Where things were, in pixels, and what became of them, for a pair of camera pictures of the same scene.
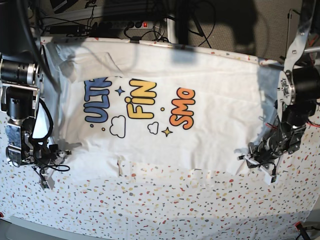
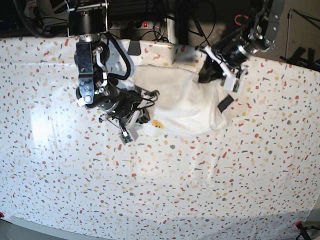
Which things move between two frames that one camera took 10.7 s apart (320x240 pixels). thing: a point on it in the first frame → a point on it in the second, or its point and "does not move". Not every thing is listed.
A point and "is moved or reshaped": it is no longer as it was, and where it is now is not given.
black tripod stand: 200,31 does not move
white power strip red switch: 134,24 does not move
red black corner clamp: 299,226 does not move
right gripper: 263,155 → 230,72
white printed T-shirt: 151,107 is moved or reshaped
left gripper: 47,159 → 130,108
